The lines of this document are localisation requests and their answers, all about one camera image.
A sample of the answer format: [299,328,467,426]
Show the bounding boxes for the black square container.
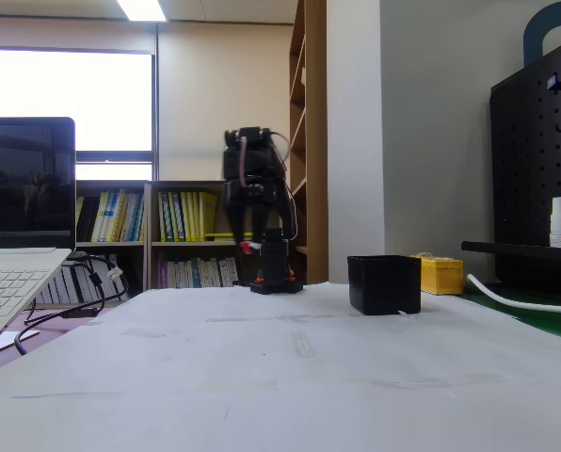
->
[346,254,423,316]

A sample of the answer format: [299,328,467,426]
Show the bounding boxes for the yellow cardboard box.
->
[409,252,464,297]

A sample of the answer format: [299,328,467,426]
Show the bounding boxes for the wide low wooden bookshelf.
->
[146,179,284,291]

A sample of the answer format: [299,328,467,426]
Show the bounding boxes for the tall wooden bookshelf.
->
[288,0,329,286]

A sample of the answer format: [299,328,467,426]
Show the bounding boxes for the narrow low wooden bookshelf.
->
[75,180,151,307]

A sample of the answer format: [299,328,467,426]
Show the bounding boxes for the white paper sheet cover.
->
[0,281,561,452]

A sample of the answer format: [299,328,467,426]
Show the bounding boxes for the window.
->
[0,45,160,183]

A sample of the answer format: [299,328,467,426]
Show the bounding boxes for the ceiling light panel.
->
[115,0,168,23]

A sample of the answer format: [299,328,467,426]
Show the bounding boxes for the silver laptop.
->
[0,116,77,360]

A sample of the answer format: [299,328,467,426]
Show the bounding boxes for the black pegboard shelf bar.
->
[460,240,561,265]

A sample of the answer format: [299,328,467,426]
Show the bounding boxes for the white card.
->
[0,329,41,355]

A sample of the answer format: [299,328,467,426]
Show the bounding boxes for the green desk mat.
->
[454,289,561,344]

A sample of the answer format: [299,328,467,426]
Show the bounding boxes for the black pegboard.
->
[489,32,561,289]

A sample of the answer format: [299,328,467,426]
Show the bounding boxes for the white dropper bottle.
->
[548,196,561,250]

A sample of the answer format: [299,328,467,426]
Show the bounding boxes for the dark blue arch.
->
[522,0,561,68]

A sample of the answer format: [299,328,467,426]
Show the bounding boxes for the black cable with white plug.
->
[66,252,132,303]

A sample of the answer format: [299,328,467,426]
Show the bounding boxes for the black looped cable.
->
[14,263,107,357]

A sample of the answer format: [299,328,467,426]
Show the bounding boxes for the white power cable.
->
[466,272,561,319]

